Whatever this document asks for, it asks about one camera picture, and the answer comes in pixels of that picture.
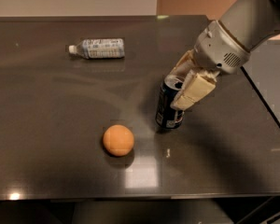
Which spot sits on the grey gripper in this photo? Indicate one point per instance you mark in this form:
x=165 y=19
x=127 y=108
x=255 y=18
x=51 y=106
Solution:
x=219 y=48

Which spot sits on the dark blue pepsi can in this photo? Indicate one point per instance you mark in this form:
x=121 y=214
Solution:
x=166 y=116

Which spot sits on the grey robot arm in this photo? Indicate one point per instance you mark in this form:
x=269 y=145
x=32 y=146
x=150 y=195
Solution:
x=250 y=23

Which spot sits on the dark side table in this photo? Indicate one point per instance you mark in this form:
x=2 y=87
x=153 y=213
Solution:
x=263 y=69

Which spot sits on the orange fruit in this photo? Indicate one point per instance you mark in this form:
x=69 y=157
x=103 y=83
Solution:
x=118 y=140

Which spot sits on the clear plastic water bottle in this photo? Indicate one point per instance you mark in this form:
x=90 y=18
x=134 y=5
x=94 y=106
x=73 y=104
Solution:
x=99 y=48

